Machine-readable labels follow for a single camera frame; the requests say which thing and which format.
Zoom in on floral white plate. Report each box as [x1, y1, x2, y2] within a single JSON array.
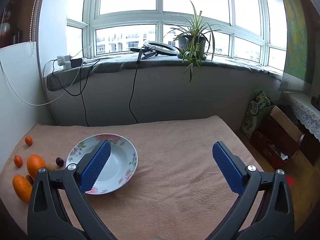
[[65, 134, 138, 195]]

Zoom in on black adapter cable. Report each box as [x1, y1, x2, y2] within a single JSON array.
[[52, 59, 100, 127]]

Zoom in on white window frame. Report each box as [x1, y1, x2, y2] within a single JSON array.
[[66, 0, 288, 72]]

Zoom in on red paper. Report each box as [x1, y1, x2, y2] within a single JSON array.
[[285, 174, 296, 188]]

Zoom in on green printed bag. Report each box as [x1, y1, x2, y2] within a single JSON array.
[[240, 89, 273, 139]]

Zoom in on white power adapters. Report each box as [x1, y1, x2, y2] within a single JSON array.
[[57, 55, 72, 70]]

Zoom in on white cable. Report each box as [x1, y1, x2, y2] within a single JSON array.
[[0, 44, 93, 105]]

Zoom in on pink towel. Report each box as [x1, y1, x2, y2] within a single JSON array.
[[0, 116, 265, 240]]

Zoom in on black ring light cable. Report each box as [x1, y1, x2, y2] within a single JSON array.
[[129, 52, 143, 124]]

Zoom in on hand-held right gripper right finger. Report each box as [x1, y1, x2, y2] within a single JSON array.
[[212, 141, 293, 240]]

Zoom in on large orange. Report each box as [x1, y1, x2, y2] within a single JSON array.
[[26, 154, 47, 179], [12, 174, 33, 204]]

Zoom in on yellow green wall poster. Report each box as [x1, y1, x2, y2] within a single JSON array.
[[279, 0, 318, 84]]

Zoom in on black folded tripod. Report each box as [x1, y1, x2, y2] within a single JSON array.
[[130, 46, 158, 60]]

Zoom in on brown cardboard box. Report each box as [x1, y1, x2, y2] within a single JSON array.
[[250, 105, 305, 172]]

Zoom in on white ring light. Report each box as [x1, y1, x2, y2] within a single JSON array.
[[144, 41, 180, 55]]

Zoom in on white bead blind cord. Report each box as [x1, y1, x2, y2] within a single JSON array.
[[29, 0, 42, 53]]

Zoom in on potted spider plant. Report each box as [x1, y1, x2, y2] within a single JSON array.
[[159, 1, 222, 84]]

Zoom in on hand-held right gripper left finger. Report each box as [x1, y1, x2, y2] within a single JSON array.
[[27, 140, 118, 240]]

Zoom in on white lace cloth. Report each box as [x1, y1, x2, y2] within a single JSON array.
[[282, 91, 320, 140]]

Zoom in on grey windowsill mat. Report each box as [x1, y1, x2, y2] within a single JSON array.
[[44, 52, 284, 92]]

